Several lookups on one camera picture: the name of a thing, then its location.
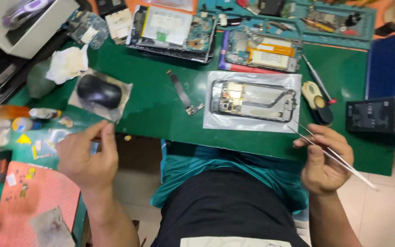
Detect person's right hand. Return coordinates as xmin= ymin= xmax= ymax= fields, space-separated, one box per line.
xmin=293 ymin=123 xmax=355 ymax=196

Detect teal repair tray with parts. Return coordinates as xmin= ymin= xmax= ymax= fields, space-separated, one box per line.
xmin=197 ymin=0 xmax=377 ymax=49

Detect grey flex cable with connector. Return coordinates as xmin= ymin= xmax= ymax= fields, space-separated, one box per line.
xmin=166 ymin=70 xmax=205 ymax=116

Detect person's left hand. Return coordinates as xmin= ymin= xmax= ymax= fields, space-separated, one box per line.
xmin=56 ymin=120 xmax=119 ymax=193

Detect orange mat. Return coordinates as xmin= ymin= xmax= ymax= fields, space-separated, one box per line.
xmin=88 ymin=0 xmax=198 ymax=16

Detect orange liquid bottle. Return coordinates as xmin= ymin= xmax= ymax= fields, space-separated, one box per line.
xmin=0 ymin=104 xmax=32 ymax=120

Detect dirty grey cloth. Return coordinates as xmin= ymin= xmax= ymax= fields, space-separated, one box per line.
xmin=29 ymin=207 xmax=75 ymax=247

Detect blue flat panel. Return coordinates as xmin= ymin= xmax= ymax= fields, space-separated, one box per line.
xmin=366 ymin=37 xmax=395 ymax=100

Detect black oval mouse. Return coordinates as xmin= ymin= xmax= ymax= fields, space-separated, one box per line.
xmin=77 ymin=74 xmax=123 ymax=110

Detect black phone battery block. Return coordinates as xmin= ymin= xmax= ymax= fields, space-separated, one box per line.
xmin=346 ymin=97 xmax=395 ymax=135

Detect person's black apron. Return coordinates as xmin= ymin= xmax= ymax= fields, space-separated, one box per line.
xmin=151 ymin=168 xmax=309 ymax=247

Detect white phone part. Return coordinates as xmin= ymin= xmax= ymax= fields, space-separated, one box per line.
xmin=105 ymin=8 xmax=133 ymax=44

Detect white box with purple tool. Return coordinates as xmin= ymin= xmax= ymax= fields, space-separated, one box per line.
xmin=0 ymin=0 xmax=80 ymax=59

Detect pink silicone work mat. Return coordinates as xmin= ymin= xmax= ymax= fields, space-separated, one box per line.
xmin=0 ymin=161 xmax=81 ymax=247

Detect blue and yellow small bottle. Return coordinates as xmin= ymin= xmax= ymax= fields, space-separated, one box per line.
xmin=12 ymin=117 xmax=43 ymax=132

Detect opened phone with yellow battery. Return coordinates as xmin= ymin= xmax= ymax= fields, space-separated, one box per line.
xmin=218 ymin=30 xmax=302 ymax=73

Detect opened phone frame with boards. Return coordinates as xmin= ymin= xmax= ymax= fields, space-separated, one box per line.
xmin=210 ymin=80 xmax=297 ymax=123

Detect cream and black opening tool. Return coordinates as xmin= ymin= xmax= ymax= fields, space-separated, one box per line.
xmin=301 ymin=81 xmax=334 ymax=126

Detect clear bag with circuit parts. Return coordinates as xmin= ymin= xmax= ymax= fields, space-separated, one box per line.
xmin=68 ymin=10 xmax=109 ymax=49

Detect silver metal tweezers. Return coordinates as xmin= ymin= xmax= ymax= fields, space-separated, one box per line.
xmin=286 ymin=118 xmax=380 ymax=191

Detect grey-green rounded lump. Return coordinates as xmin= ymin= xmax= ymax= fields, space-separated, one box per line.
xmin=27 ymin=58 xmax=58 ymax=99

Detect thin screwdriver with red tip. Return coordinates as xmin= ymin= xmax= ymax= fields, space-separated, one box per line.
xmin=302 ymin=54 xmax=337 ymax=105

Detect small white glue tube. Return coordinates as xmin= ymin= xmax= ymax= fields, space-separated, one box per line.
xmin=29 ymin=108 xmax=62 ymax=119

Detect green cutting mat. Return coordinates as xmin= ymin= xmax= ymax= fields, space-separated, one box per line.
xmin=7 ymin=29 xmax=395 ymax=176

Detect person's teal shirt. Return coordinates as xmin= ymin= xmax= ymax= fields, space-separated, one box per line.
xmin=150 ymin=140 xmax=309 ymax=215

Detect crumpled white tissue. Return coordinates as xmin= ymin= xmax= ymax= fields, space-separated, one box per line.
xmin=45 ymin=45 xmax=89 ymax=85

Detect opened phone with white battery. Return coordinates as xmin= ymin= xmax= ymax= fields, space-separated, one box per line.
xmin=125 ymin=5 xmax=217 ymax=64

